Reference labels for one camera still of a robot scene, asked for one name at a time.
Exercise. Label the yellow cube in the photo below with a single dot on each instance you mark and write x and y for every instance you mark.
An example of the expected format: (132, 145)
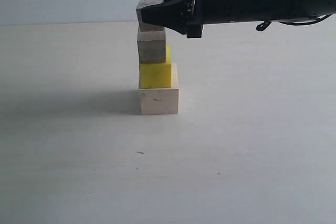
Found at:
(157, 75)

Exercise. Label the small pale wooden cube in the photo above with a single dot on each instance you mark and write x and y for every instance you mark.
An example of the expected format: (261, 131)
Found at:
(144, 27)

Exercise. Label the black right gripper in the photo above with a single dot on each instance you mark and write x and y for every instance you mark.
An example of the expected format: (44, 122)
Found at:
(186, 17)

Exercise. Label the medium plywood cube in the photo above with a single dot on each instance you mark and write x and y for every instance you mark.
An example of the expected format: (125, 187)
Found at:
(151, 46)

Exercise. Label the large pale wooden cube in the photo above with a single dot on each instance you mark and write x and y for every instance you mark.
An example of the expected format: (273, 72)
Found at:
(160, 101)

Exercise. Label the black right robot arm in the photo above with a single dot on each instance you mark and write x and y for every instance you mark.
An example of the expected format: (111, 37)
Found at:
(288, 12)

